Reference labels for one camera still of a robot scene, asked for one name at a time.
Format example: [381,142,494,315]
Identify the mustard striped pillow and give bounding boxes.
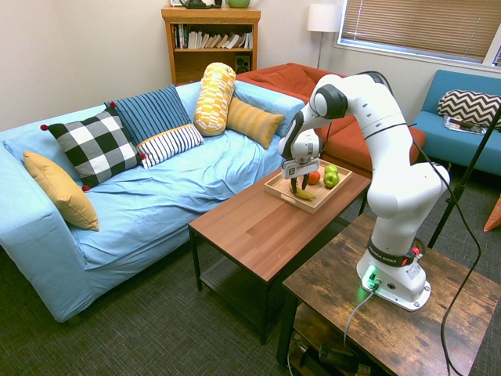
[225,96,286,150]

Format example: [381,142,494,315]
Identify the wooden window blinds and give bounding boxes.
[339,0,501,66]

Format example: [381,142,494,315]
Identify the rustic dark wooden table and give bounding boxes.
[276,213,501,376]

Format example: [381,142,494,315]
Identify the orange cushion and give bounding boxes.
[483,195,501,233]

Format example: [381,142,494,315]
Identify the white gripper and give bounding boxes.
[281,155,321,194]

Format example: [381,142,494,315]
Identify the white shade floor lamp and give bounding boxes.
[307,3,341,71]

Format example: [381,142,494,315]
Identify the plain yellow pillow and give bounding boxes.
[22,150,100,232]

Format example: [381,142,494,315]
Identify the black white checkered pillow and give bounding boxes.
[40,101,147,193]

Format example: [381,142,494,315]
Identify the yellow banana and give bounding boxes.
[289,186,317,202]

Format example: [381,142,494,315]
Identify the wooden bookshelf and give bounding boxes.
[160,5,262,88]

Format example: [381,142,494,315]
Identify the blue striped pillow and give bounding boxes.
[103,84,193,147]

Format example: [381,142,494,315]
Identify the light blue sofa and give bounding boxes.
[0,80,307,324]

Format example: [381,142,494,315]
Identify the black cylindrical device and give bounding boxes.
[317,343,360,365]

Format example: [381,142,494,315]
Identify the magazine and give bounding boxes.
[442,115,490,136]

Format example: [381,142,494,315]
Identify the black white ornament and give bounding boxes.
[180,0,223,10]

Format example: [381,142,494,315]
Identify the row of books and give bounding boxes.
[171,23,254,51]

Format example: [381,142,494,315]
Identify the white navy striped pillow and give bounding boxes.
[135,123,205,170]

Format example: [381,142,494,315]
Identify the light wooden tray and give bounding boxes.
[263,158,353,215]

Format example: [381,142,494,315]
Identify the black white chevron pillow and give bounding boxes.
[437,89,501,131]

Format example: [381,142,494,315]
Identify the red-brown wooden coffee table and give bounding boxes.
[187,158,373,345]

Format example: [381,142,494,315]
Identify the black camera tripod stand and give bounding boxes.
[427,113,501,250]

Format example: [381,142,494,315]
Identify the teal sofa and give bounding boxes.
[413,69,501,177]

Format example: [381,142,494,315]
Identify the black speaker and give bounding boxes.
[234,54,252,75]

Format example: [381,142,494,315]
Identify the yellow white patterned bolster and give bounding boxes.
[193,62,237,138]

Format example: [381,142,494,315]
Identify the orange sofa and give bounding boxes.
[236,62,427,179]

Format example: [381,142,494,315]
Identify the grey base cable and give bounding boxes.
[343,288,377,348]

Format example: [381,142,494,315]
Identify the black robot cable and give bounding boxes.
[363,70,483,376]

